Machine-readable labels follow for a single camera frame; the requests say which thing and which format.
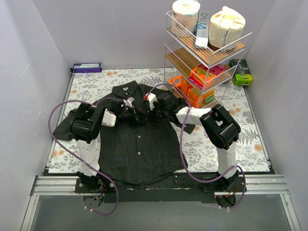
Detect black pinstriped shirt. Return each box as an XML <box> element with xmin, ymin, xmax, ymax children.
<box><xmin>52</xmin><ymin>80</ymin><xmax>196</xmax><ymax>186</ymax></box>

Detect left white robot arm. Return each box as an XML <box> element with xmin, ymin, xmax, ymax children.
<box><xmin>69</xmin><ymin>97</ymin><xmax>138</xmax><ymax>193</ymax></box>

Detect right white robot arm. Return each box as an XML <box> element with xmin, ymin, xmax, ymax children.
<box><xmin>144</xmin><ymin>93</ymin><xmax>241</xmax><ymax>191</ymax></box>

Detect orange box left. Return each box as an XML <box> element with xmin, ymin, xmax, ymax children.
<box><xmin>168</xmin><ymin>75</ymin><xmax>193</xmax><ymax>98</ymax></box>

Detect orange pink snack box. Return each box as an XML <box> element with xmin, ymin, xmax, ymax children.
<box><xmin>188</xmin><ymin>64</ymin><xmax>226</xmax><ymax>90</ymax></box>

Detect floral tablecloth mat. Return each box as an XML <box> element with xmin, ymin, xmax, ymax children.
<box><xmin>47</xmin><ymin>67</ymin><xmax>270</xmax><ymax>174</ymax></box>

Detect purple flat box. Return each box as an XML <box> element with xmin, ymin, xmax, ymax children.
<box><xmin>72</xmin><ymin>63</ymin><xmax>102</xmax><ymax>73</ymax></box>

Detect blue white toothpaste box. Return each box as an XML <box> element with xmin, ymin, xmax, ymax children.
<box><xmin>194</xmin><ymin>12</ymin><xmax>209</xmax><ymax>49</ymax></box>

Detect green black box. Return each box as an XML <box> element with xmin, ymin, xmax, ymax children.
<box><xmin>229</xmin><ymin>59</ymin><xmax>253</xmax><ymax>86</ymax></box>

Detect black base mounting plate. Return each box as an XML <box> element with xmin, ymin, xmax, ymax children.
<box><xmin>75</xmin><ymin>173</ymin><xmax>244</xmax><ymax>207</ymax></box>

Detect white toilet paper roll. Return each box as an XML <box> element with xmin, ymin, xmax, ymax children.
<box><xmin>171</xmin><ymin>0</ymin><xmax>200</xmax><ymax>37</ymax></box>

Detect cream toilet paper roll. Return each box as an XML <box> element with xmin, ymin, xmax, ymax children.
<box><xmin>208</xmin><ymin>6</ymin><xmax>246</xmax><ymax>50</ymax></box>

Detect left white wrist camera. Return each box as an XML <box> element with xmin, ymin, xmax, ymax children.
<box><xmin>123</xmin><ymin>97</ymin><xmax>135</xmax><ymax>108</ymax></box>

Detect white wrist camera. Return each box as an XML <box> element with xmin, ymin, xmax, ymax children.
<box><xmin>123</xmin><ymin>97</ymin><xmax>135</xmax><ymax>108</ymax></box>
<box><xmin>144</xmin><ymin>93</ymin><xmax>157</xmax><ymax>111</ymax></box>

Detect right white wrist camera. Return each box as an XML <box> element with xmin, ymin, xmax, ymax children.
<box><xmin>144</xmin><ymin>93</ymin><xmax>157</xmax><ymax>111</ymax></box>

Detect white wire shelf rack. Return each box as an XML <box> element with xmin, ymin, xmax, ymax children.
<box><xmin>164</xmin><ymin>12</ymin><xmax>251</xmax><ymax>108</ymax></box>

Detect aluminium frame rail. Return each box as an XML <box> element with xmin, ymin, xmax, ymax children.
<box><xmin>20</xmin><ymin>176</ymin><xmax>77</xmax><ymax>231</ymax></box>

